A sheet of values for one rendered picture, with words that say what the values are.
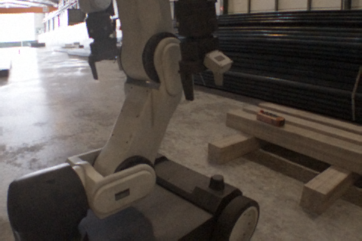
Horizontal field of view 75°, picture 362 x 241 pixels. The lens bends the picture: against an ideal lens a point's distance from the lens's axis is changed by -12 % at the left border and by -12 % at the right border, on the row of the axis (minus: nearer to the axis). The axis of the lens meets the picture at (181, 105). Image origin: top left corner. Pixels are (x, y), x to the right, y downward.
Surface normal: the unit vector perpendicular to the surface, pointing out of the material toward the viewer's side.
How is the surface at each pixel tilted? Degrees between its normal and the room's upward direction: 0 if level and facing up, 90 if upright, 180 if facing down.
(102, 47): 90
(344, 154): 90
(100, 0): 90
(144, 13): 90
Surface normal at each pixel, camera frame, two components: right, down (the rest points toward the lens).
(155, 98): -0.71, 0.17
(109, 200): 0.70, 0.18
